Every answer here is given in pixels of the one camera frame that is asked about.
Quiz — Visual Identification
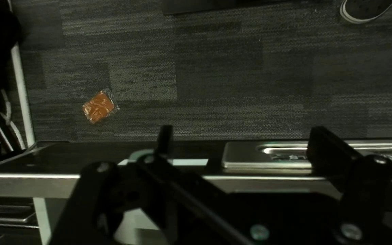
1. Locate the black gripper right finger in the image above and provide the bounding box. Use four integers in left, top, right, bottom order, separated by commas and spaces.
307, 127, 392, 245

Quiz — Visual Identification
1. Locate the orange packet on floor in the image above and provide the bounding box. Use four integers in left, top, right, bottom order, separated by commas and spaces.
82, 89, 120, 124

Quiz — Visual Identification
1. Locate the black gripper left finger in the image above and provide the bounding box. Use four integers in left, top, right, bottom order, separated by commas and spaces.
51, 125, 253, 245

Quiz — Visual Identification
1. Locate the open black metal drawer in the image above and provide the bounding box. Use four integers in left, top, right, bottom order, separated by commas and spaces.
0, 140, 388, 245

